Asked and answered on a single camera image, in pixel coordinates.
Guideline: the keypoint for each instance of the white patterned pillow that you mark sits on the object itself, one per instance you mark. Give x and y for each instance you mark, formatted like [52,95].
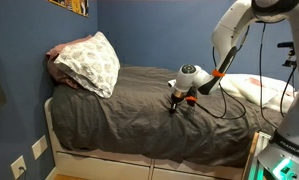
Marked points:
[89,63]

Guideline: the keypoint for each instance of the white wall outlet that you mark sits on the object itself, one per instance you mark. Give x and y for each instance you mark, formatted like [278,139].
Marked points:
[18,166]

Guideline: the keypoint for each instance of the white metal frame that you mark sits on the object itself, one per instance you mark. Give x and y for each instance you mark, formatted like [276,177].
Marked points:
[263,143]

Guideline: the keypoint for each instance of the basketball players poster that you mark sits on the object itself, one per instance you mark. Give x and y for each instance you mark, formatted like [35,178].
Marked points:
[75,6]

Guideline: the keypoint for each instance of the black camera on stand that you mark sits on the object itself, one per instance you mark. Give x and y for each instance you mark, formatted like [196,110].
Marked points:
[285,44]

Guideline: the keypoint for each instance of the grey blanket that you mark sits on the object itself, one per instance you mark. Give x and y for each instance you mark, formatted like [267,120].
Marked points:
[129,116]

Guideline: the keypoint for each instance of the mauve pink pillow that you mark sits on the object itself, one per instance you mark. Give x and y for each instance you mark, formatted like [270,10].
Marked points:
[55,71]

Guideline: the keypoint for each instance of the wooden board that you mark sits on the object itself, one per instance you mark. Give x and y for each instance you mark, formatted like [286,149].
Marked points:
[249,160]

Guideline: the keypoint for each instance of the white blank wall plate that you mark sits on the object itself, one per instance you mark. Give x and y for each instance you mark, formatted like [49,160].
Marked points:
[39,147]

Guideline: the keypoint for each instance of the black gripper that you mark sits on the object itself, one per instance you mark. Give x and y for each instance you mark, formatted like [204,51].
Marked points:
[177,101]

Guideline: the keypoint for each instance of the white baseboard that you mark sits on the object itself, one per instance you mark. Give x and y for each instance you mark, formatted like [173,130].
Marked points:
[51,174]

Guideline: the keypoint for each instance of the white fluffy duvet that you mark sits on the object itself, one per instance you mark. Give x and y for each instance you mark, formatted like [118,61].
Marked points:
[255,90]

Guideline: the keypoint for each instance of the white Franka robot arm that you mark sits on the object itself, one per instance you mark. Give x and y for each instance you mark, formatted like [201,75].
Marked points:
[295,116]

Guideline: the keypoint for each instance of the white bed frame with drawers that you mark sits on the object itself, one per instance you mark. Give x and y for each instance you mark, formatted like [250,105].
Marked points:
[105,165]

